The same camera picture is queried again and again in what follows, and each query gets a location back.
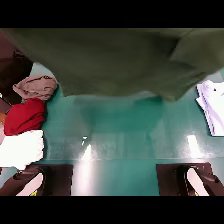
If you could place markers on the olive green T-shirt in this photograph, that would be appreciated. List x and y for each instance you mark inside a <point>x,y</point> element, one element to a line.
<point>113,60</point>

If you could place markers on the red garment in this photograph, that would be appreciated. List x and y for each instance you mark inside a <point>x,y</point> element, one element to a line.
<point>25,116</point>

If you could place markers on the beige garment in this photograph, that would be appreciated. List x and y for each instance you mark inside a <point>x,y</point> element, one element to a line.
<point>36,86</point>

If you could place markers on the white folded garment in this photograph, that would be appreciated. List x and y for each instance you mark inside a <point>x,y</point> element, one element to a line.
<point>213,106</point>

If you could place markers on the dark brown garment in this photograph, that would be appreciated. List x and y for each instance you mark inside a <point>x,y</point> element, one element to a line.
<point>11,75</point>

